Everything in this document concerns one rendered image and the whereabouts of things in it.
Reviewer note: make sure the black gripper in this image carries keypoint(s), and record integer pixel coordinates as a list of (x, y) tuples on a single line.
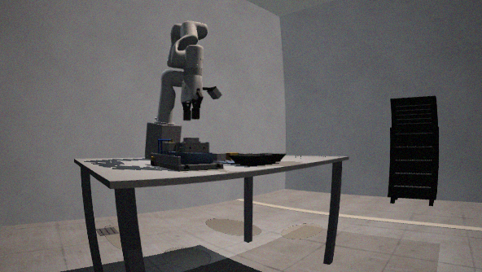
[(192, 89)]

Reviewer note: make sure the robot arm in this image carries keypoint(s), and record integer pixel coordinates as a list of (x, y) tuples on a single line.
[(193, 65)]

